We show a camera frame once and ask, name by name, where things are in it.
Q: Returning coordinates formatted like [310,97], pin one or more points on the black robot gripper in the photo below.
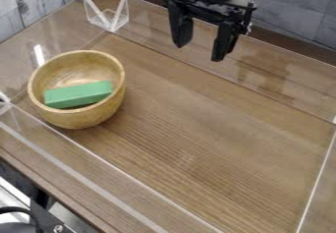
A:
[211,11]

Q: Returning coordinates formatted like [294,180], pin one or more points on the green rectangular block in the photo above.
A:
[79,95]

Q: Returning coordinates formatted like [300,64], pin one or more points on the wooden bowl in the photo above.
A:
[75,68]

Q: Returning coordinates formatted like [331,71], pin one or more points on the clear acrylic corner bracket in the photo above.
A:
[108,20]

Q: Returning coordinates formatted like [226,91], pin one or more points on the clear acrylic enclosure walls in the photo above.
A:
[220,147]

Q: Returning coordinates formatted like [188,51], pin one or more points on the black metal table bracket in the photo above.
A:
[50,223]

